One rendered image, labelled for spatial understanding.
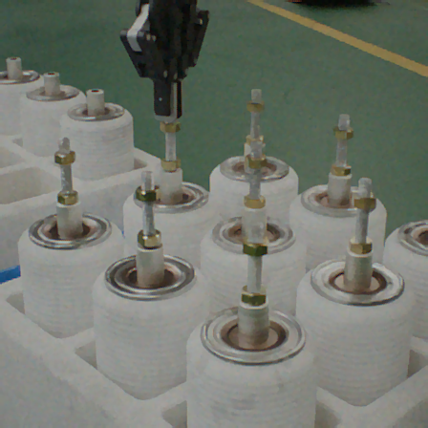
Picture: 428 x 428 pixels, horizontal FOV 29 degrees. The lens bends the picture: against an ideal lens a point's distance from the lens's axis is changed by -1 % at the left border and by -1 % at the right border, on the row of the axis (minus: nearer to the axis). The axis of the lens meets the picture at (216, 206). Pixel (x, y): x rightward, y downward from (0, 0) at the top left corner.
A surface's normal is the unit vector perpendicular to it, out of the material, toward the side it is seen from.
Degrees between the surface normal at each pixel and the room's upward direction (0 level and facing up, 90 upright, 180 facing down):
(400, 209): 0
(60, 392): 90
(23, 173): 90
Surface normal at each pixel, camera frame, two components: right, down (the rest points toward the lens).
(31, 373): -0.74, 0.26
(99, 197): 0.63, 0.31
